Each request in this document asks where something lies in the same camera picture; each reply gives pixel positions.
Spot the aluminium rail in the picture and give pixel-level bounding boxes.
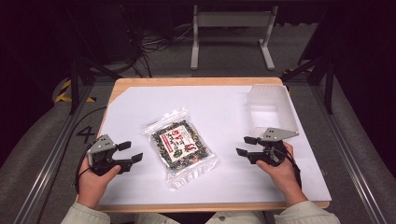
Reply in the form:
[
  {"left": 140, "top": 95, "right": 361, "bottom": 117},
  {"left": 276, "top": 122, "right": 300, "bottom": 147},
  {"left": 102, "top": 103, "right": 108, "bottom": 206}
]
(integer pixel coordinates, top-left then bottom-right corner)
[
  {"left": 12, "top": 83, "right": 96, "bottom": 224},
  {"left": 307, "top": 83, "right": 390, "bottom": 224}
]

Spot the clear bag of dark snacks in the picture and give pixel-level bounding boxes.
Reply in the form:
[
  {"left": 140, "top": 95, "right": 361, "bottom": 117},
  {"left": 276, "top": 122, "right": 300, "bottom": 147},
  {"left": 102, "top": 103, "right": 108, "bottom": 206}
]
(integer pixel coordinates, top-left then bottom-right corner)
[{"left": 143, "top": 107, "right": 220, "bottom": 190}]

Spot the black metal stand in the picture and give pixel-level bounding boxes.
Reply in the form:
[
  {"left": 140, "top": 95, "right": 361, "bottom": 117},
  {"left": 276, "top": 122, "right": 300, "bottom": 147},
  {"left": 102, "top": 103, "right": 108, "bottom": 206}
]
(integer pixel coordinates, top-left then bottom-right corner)
[
  {"left": 279, "top": 6, "right": 340, "bottom": 116},
  {"left": 64, "top": 6, "right": 124, "bottom": 116}
]

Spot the white plastic bin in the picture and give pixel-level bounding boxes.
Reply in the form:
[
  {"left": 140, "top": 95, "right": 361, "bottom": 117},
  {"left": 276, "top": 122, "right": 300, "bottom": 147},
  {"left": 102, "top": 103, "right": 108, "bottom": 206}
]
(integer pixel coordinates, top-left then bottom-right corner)
[{"left": 246, "top": 83, "right": 300, "bottom": 138}]

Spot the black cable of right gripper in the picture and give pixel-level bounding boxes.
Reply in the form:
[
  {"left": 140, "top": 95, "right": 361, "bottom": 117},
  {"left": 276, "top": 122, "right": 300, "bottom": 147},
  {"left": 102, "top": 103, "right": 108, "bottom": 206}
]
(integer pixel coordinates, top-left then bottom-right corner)
[{"left": 281, "top": 141, "right": 303, "bottom": 189}]

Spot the person's left hand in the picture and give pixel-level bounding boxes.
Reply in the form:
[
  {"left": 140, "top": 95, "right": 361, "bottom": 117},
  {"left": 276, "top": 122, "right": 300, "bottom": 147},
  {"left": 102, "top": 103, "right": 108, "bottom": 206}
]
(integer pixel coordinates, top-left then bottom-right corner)
[{"left": 77, "top": 155, "right": 121, "bottom": 210}]

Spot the person's torso clothing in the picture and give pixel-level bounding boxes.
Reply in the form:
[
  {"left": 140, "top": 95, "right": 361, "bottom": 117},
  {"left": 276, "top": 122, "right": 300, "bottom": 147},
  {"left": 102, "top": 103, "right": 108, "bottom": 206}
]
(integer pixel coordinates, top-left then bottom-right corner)
[{"left": 134, "top": 210, "right": 275, "bottom": 224}]

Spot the white metal stand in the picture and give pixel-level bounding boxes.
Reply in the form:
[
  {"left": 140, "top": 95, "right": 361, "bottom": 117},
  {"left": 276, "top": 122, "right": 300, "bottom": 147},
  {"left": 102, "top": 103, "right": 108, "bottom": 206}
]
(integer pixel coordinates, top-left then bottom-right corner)
[{"left": 190, "top": 4, "right": 279, "bottom": 71}]

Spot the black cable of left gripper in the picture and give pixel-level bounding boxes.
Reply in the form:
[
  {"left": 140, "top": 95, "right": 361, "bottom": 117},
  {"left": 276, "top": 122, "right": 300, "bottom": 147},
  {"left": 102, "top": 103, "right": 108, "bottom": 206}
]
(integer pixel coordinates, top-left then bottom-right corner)
[{"left": 74, "top": 140, "right": 98, "bottom": 194}]

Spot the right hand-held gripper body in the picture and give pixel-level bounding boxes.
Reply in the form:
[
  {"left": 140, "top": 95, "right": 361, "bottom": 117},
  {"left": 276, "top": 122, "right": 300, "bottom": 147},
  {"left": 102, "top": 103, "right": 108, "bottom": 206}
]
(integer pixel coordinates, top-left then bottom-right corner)
[{"left": 247, "top": 127, "right": 300, "bottom": 167}]

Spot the white paper sheet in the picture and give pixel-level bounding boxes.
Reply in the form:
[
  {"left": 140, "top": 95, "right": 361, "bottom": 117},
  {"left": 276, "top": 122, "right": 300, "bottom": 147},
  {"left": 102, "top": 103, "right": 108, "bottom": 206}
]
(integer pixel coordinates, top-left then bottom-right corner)
[{"left": 98, "top": 85, "right": 332, "bottom": 206}]

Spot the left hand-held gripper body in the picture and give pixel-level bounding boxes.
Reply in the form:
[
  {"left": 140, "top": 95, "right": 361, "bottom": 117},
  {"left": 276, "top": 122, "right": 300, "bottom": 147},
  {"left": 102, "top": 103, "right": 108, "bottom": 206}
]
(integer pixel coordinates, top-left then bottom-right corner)
[{"left": 86, "top": 133, "right": 133, "bottom": 177}]

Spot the bundle of floor cables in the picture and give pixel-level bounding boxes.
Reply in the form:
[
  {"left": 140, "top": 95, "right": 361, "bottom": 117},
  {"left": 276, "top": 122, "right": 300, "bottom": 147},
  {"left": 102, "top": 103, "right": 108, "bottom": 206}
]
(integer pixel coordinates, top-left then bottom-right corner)
[{"left": 102, "top": 6, "right": 195, "bottom": 78}]

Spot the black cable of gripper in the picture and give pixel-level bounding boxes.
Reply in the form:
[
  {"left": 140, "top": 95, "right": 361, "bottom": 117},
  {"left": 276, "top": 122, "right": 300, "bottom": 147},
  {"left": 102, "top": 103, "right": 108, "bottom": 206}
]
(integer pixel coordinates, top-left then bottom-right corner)
[
  {"left": 281, "top": 141, "right": 303, "bottom": 189},
  {"left": 74, "top": 140, "right": 98, "bottom": 194}
]

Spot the yellow black hazard tape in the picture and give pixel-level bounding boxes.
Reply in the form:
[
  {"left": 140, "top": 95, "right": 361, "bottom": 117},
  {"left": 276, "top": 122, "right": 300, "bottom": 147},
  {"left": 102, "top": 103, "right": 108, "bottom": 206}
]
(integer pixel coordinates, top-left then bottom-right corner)
[{"left": 54, "top": 78, "right": 97, "bottom": 104}]

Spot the person's right hand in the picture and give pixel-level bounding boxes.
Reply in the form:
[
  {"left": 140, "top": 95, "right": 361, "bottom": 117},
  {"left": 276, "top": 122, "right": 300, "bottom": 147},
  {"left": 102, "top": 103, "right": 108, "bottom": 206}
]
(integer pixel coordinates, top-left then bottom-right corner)
[{"left": 255, "top": 141, "right": 309, "bottom": 207}]

